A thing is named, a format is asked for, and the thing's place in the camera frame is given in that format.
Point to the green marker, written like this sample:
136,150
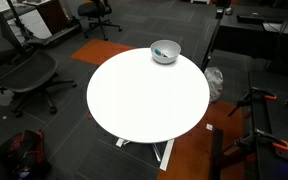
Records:
158,52

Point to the grey bowl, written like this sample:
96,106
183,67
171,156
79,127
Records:
165,60

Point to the white table base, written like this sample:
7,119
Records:
167,155

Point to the clear plastic bag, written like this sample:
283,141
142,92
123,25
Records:
214,81

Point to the small white paper scrap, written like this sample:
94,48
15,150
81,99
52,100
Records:
209,127

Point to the black padded office chair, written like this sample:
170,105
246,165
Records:
90,9

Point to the black low floor platform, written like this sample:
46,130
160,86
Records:
55,36

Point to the black office desk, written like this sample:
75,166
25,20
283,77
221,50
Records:
244,33

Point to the grey computer mouse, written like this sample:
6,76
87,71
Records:
229,10

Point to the black mesh office chair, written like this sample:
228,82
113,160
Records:
27,71

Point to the dark brown wooden cabinet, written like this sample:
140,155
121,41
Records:
52,15

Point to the black keyboard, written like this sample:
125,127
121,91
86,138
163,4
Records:
250,18

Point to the red and black backpack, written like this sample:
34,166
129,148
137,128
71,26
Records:
24,150

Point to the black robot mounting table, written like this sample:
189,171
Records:
267,160

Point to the black tripod stand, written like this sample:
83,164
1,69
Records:
17,20

